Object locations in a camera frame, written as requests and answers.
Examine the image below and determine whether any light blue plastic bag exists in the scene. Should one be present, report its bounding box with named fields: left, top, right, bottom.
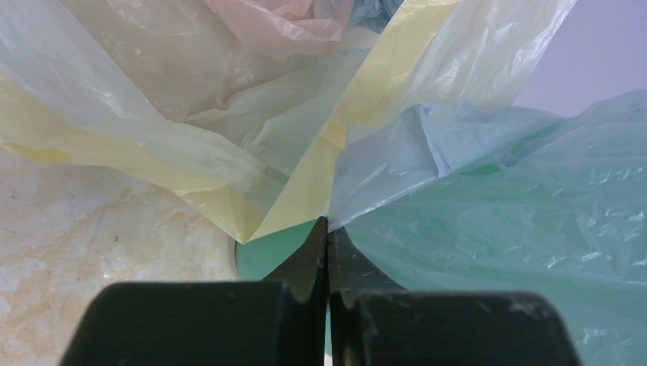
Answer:
left=330, top=91, right=646, bottom=365

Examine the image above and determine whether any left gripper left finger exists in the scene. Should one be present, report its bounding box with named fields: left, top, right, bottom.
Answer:
left=61, top=217, right=328, bottom=365

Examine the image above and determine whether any pink bag inside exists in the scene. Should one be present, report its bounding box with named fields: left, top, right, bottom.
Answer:
left=205, top=0, right=352, bottom=59

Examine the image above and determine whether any translucent white yellow trash bag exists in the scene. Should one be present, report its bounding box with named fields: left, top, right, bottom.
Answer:
left=1, top=1, right=575, bottom=242

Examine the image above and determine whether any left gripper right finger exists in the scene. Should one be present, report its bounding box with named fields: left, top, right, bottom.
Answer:
left=327, top=229, right=581, bottom=365

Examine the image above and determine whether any blue bag inside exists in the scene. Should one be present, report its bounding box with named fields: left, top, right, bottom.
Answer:
left=349, top=0, right=404, bottom=34

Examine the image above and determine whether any green plastic trash bin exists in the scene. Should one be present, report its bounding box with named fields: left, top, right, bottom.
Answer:
left=234, top=161, right=507, bottom=282

